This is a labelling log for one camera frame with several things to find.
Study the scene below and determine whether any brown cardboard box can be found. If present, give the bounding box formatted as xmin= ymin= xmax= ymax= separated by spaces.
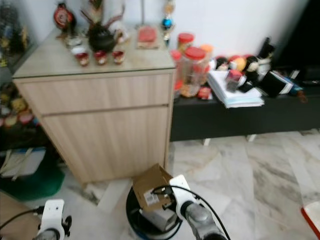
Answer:
xmin=132 ymin=163 xmax=176 ymax=213

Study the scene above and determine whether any black round rubbish bin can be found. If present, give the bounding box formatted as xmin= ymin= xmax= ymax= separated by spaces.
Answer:
xmin=125 ymin=185 xmax=186 ymax=240

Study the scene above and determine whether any grey box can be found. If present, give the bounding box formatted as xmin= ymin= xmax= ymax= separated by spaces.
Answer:
xmin=140 ymin=207 xmax=178 ymax=232

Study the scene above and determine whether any light wooden cabinet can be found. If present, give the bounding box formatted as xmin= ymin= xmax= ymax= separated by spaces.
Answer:
xmin=12 ymin=32 xmax=177 ymax=185

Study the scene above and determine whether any black low console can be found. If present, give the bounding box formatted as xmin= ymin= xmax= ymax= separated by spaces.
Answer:
xmin=170 ymin=92 xmax=320 ymax=142

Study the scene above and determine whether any tiny red jar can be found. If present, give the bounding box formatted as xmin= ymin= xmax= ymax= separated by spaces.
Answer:
xmin=197 ymin=86 xmax=213 ymax=100

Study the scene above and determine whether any white paper stack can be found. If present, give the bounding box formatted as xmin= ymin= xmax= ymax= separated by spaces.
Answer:
xmin=207 ymin=70 xmax=265 ymax=109

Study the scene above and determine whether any large red-lidded plastic jar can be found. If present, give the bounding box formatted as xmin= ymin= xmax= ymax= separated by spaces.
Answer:
xmin=179 ymin=46 xmax=207 ymax=98

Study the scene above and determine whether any green bag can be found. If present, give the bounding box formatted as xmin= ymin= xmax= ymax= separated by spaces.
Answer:
xmin=0 ymin=147 xmax=66 ymax=202

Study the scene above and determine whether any small red-topped container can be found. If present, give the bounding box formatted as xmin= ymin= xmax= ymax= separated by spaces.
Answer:
xmin=226 ymin=69 xmax=244 ymax=93

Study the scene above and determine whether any red and white mat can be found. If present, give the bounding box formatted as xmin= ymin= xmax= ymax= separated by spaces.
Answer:
xmin=300 ymin=202 xmax=320 ymax=236

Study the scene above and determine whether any tan brown padded seat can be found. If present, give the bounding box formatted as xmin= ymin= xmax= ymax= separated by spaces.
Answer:
xmin=0 ymin=192 xmax=33 ymax=240

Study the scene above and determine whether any small red cup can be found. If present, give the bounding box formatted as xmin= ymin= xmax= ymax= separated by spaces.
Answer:
xmin=76 ymin=51 xmax=91 ymax=67
xmin=94 ymin=50 xmax=108 ymax=66
xmin=112 ymin=49 xmax=126 ymax=65

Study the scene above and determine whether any orange-lidded jar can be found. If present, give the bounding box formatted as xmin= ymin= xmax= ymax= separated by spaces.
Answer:
xmin=199 ymin=43 xmax=215 ymax=63

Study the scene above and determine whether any black box with white stripe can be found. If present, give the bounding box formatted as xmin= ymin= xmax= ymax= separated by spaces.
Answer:
xmin=260 ymin=70 xmax=295 ymax=98

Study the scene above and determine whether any small red-lidded plastic jar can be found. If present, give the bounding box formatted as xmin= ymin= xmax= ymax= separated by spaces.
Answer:
xmin=176 ymin=32 xmax=196 ymax=56

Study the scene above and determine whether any pink red box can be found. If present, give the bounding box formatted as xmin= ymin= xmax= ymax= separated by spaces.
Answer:
xmin=136 ymin=25 xmax=160 ymax=50

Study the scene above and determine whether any black teapot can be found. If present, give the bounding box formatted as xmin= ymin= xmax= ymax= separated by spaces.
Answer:
xmin=87 ymin=22 xmax=121 ymax=52

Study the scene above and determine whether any black and white figurine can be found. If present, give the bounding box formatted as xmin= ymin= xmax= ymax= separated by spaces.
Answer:
xmin=255 ymin=37 xmax=276 ymax=73

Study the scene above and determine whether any hanging blue bauble ornament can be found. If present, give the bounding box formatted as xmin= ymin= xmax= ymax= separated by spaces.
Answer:
xmin=160 ymin=0 xmax=177 ymax=46

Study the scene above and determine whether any small white teacup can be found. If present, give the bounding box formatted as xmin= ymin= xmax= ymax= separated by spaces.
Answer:
xmin=67 ymin=37 xmax=87 ymax=55

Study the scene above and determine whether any glass display cabinet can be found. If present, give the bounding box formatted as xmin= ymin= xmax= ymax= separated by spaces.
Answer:
xmin=0 ymin=0 xmax=41 ymax=151

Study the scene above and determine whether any black television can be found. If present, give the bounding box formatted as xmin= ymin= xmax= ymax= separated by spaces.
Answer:
xmin=272 ymin=0 xmax=320 ymax=86

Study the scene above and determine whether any dried plant decoration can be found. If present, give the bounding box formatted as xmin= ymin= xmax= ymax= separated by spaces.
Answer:
xmin=80 ymin=0 xmax=123 ymax=26

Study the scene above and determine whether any red round ornament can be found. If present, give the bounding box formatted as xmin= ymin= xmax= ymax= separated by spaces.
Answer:
xmin=52 ymin=2 xmax=77 ymax=33

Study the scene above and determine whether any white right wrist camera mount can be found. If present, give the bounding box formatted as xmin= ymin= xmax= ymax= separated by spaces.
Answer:
xmin=167 ymin=174 xmax=201 ymax=221

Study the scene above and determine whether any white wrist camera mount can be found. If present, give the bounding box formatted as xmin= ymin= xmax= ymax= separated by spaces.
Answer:
xmin=39 ymin=199 xmax=72 ymax=238
xmin=167 ymin=174 xmax=201 ymax=221

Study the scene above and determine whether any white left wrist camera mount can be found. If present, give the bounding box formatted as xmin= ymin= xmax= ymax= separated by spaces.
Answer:
xmin=39 ymin=199 xmax=72 ymax=238

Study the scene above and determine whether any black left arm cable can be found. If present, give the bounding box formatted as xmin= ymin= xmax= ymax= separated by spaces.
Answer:
xmin=0 ymin=205 xmax=43 ymax=231

